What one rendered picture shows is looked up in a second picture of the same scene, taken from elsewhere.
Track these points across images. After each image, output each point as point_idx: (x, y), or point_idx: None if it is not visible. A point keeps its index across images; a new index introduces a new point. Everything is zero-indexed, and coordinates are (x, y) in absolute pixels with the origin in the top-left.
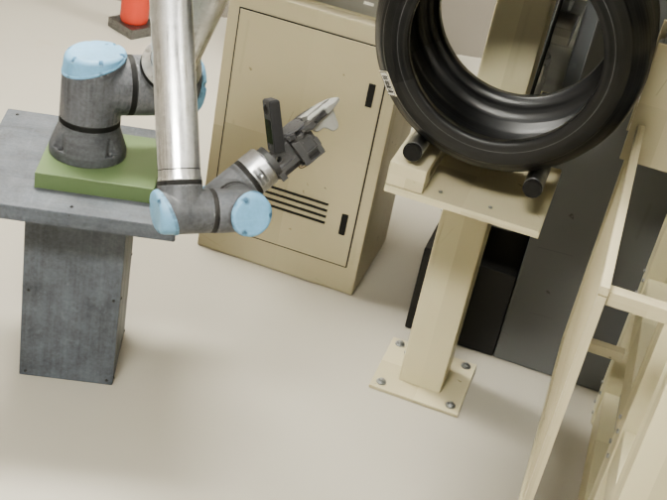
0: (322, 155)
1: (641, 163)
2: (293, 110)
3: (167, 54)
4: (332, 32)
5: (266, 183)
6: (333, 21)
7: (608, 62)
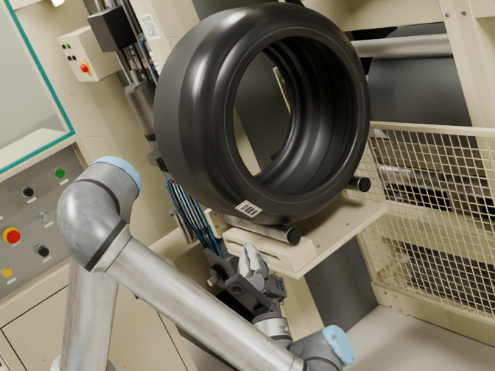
0: (136, 359)
1: None
2: None
3: (194, 301)
4: None
5: (289, 331)
6: None
7: (351, 68)
